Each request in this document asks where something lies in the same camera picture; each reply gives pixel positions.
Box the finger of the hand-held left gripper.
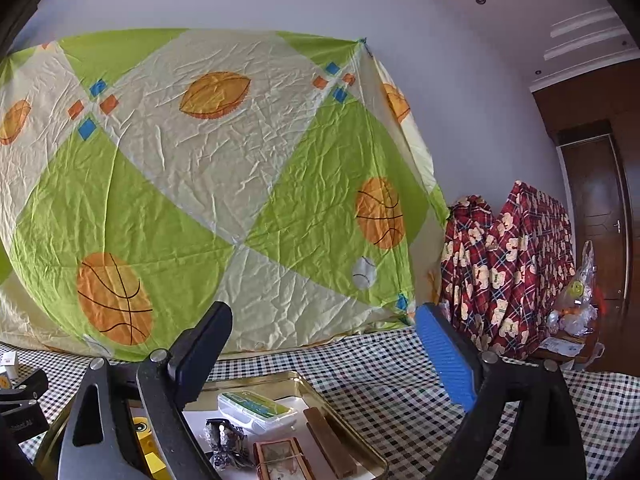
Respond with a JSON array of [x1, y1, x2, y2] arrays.
[[0, 368, 49, 405]]

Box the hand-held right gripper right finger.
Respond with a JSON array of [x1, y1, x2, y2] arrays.
[[415, 302, 588, 480]]

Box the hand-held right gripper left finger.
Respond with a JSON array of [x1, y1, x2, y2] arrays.
[[57, 301, 235, 480]]

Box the green and white plastic case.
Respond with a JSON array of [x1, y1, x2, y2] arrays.
[[217, 390, 296, 433]]

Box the silver foil wrapper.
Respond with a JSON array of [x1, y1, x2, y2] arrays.
[[204, 417, 253, 471]]

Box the gold metal tray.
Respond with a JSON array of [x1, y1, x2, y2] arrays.
[[32, 370, 390, 480]]

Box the brown wooden block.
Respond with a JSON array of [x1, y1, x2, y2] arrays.
[[302, 406, 358, 479]]

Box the checkered tablecloth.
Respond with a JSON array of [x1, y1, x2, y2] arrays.
[[0, 327, 640, 480]]

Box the yellow face toy block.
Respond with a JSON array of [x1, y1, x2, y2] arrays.
[[130, 417, 156, 443]]

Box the white papers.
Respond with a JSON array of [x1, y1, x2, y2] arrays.
[[540, 335, 587, 359]]

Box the pink transparent small box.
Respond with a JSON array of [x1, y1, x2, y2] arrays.
[[251, 437, 316, 480]]

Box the red plaid bear print cloth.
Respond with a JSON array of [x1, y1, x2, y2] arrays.
[[440, 178, 577, 361]]

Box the clear plastic bag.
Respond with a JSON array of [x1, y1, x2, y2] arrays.
[[547, 240, 601, 338]]

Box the basketball print bed sheet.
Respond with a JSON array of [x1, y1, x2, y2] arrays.
[[0, 27, 451, 363]]

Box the brown wooden door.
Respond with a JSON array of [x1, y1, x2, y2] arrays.
[[532, 45, 640, 376]]

